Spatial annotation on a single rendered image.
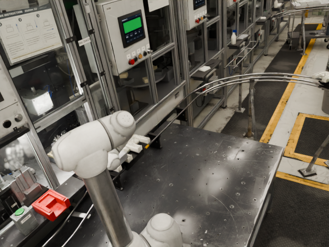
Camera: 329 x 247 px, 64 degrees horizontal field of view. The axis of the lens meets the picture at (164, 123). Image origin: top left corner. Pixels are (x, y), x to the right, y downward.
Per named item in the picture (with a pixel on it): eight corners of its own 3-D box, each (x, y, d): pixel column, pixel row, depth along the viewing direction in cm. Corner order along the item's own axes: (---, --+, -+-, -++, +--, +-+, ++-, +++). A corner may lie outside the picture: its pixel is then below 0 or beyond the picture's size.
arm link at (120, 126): (122, 115, 116) (93, 128, 110) (130, 97, 101) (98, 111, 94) (136, 141, 114) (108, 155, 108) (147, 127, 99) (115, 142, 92)
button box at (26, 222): (26, 236, 131) (15, 220, 125) (17, 230, 135) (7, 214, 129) (39, 224, 137) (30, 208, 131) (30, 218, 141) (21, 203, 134)
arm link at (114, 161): (96, 168, 159) (108, 151, 165) (116, 176, 151) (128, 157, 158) (87, 159, 151) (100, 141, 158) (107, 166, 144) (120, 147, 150)
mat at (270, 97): (265, 150, 302) (265, 149, 301) (216, 138, 332) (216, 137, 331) (323, 23, 702) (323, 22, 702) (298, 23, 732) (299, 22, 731)
